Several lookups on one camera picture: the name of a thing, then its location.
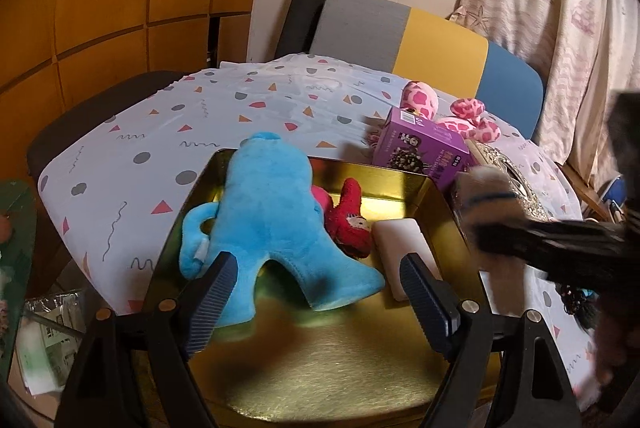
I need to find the black doll hair wig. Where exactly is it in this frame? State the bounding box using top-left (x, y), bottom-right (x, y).
top-left (555, 283), bottom-right (599, 330)

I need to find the wooden side table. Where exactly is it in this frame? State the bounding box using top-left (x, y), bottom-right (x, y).
top-left (558, 164), bottom-right (626, 223)

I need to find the white soap bar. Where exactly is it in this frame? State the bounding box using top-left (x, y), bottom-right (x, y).
top-left (371, 218), bottom-right (442, 303)

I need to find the large blue plush toy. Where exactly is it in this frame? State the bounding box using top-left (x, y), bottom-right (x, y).
top-left (179, 131), bottom-right (385, 327)

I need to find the red plush doll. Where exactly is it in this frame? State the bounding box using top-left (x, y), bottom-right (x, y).
top-left (324, 178), bottom-right (372, 259)

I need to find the patterned white tablecloth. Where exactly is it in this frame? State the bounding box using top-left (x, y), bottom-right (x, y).
top-left (37, 52), bottom-right (601, 409)

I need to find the ornate silver tissue box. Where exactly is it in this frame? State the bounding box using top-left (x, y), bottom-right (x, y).
top-left (465, 139), bottom-right (552, 221)

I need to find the plastic bag with papers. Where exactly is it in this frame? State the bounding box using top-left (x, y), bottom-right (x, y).
top-left (16, 291), bottom-right (86, 396)

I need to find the purple cardboard box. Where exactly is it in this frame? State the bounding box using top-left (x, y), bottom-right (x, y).
top-left (372, 107), bottom-right (471, 190)

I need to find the pink spotted plush toy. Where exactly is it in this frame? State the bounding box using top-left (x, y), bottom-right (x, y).
top-left (400, 81), bottom-right (502, 143)

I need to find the grey yellow blue chair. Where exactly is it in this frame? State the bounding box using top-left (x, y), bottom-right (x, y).
top-left (310, 0), bottom-right (544, 139)

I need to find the beige patterned curtain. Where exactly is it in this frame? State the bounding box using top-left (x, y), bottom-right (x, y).
top-left (450, 0), bottom-right (639, 189)

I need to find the rolled black mat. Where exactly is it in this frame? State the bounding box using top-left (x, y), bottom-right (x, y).
top-left (274, 0), bottom-right (326, 58)

